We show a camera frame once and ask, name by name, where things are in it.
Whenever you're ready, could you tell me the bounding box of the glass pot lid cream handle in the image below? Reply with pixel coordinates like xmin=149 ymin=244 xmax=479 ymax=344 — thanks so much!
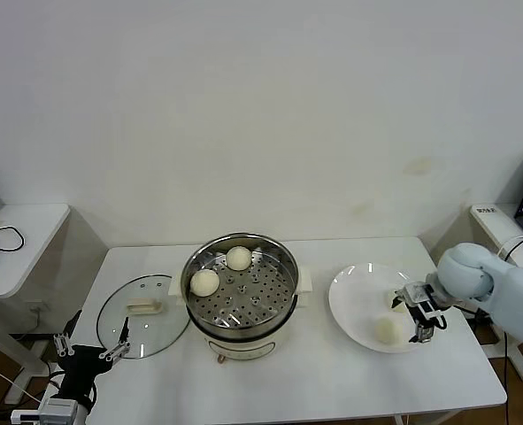
xmin=96 ymin=274 xmax=192 ymax=359

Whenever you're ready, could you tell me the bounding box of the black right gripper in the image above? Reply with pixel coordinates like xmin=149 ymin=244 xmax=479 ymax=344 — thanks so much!
xmin=389 ymin=274 xmax=448 ymax=345

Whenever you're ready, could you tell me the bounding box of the black table foot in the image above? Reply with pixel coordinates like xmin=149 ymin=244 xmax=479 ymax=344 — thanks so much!
xmin=12 ymin=331 xmax=63 ymax=343
xmin=466 ymin=309 xmax=505 ymax=345

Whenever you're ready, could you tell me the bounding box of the white cable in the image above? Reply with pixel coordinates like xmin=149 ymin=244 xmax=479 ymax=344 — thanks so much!
xmin=495 ymin=233 xmax=523 ymax=262

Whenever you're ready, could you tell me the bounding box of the white side table with label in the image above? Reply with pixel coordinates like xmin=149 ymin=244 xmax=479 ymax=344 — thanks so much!
xmin=470 ymin=203 xmax=523 ymax=384

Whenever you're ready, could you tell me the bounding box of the black cable with adapter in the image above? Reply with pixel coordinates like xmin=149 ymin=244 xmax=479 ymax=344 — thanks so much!
xmin=502 ymin=240 xmax=523 ymax=368

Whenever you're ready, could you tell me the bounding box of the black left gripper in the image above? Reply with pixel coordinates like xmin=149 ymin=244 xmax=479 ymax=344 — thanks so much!
xmin=51 ymin=308 xmax=133 ymax=402

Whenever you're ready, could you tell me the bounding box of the white electric cooking pot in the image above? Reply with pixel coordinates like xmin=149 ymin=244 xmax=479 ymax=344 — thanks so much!
xmin=168 ymin=264 xmax=314 ymax=367

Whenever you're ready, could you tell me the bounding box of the white round plate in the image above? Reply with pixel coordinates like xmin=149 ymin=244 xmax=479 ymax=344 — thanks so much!
xmin=329 ymin=263 xmax=435 ymax=354

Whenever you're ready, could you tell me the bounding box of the thin black cable loop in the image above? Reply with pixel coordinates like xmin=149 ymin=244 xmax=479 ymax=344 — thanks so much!
xmin=0 ymin=224 xmax=26 ymax=253

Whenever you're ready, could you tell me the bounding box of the stainless steel steamer basket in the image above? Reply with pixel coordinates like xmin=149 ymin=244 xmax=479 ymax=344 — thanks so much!
xmin=181 ymin=232 xmax=301 ymax=341

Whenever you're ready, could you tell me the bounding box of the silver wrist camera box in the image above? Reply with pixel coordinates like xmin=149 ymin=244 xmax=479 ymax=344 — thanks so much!
xmin=11 ymin=396 xmax=81 ymax=424

